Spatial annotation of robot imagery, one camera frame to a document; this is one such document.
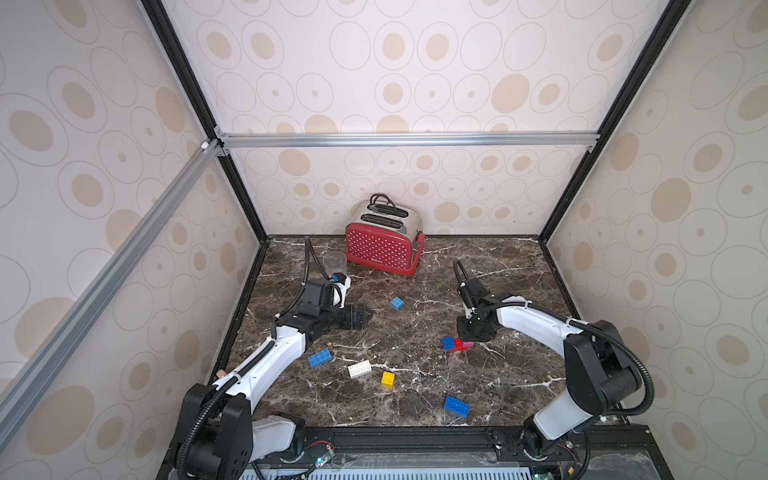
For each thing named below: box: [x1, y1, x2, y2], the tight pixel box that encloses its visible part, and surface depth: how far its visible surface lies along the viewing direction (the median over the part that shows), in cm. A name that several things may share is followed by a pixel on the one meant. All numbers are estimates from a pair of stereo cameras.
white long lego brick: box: [348, 359, 372, 379], surface depth 87 cm
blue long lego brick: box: [308, 348, 333, 368], surface depth 89 cm
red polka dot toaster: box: [345, 200, 427, 276], surface depth 104 cm
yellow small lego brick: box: [381, 371, 396, 389], surface depth 83 cm
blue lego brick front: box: [444, 395, 471, 418], surface depth 80 cm
